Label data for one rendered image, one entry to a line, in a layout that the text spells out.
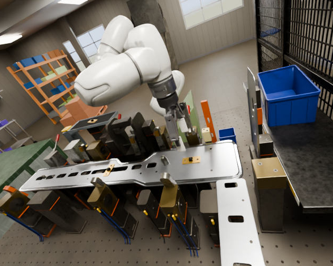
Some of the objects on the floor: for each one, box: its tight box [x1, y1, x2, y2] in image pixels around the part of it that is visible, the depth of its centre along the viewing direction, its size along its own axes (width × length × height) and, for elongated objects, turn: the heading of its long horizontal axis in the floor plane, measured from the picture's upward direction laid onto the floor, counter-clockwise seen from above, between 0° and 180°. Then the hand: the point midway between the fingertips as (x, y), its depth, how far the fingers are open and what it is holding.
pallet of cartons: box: [60, 96, 108, 131], centre depth 489 cm, size 92×129×76 cm
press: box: [126, 0, 179, 71], centre depth 571 cm, size 130×116×254 cm
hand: (182, 138), depth 69 cm, fingers open, 12 cm apart
